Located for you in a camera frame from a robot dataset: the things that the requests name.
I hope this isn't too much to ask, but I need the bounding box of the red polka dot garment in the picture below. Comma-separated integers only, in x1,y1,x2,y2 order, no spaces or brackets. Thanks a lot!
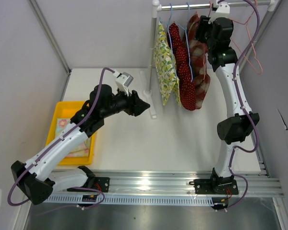
174,26,196,111

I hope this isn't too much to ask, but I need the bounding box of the pink wire hanger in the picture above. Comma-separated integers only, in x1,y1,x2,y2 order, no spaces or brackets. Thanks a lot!
187,12,208,79
231,0,263,75

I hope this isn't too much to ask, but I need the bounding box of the blue wire hanger left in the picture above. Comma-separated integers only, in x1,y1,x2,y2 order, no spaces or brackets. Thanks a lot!
168,4,179,79

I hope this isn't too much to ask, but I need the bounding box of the floral folded cloth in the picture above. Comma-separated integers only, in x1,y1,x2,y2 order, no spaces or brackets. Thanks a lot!
55,118,91,158

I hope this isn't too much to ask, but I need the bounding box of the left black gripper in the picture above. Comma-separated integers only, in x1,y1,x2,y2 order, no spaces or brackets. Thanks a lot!
101,85,150,118

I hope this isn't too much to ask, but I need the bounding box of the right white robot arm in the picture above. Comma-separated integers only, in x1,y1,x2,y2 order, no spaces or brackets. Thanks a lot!
191,16,260,195

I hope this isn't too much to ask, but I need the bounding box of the blue wire hanger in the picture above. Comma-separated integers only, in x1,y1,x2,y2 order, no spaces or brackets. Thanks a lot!
178,2,193,82
168,4,179,79

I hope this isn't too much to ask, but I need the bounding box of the yellow plastic tray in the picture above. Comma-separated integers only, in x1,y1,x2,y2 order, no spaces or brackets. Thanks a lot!
46,102,96,166

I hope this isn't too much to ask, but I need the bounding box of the yellow lemon print garment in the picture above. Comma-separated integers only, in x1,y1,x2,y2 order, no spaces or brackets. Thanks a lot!
154,23,182,106

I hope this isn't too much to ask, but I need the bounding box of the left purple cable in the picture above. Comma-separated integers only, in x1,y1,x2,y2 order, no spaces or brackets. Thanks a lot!
7,67,116,216

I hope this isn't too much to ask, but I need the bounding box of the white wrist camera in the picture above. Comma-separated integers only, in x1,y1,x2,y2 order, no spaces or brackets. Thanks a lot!
113,70,134,96
209,0,230,23

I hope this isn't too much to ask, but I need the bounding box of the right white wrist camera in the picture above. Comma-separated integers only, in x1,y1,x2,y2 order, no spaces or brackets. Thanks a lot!
209,0,230,23

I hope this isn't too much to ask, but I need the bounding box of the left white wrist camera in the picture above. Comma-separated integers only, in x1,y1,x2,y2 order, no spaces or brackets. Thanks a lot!
113,70,134,96

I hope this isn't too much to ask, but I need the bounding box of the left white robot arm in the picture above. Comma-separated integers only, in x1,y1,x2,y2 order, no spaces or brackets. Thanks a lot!
11,84,150,205

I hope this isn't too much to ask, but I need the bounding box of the blue wire hanger right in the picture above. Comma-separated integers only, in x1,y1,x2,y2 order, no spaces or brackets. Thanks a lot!
178,2,193,82

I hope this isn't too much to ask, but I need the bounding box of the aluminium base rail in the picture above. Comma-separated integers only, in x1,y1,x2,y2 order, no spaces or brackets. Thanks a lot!
93,170,284,197

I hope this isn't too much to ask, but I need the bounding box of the perforated cable duct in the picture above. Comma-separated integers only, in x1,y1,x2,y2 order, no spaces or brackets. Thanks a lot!
45,194,214,207

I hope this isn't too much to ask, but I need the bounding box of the metal clothes rack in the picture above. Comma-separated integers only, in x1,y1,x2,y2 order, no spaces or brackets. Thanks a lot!
140,0,282,119

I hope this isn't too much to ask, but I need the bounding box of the red plaid skirt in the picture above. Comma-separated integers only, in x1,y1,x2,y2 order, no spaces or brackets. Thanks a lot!
187,13,211,110

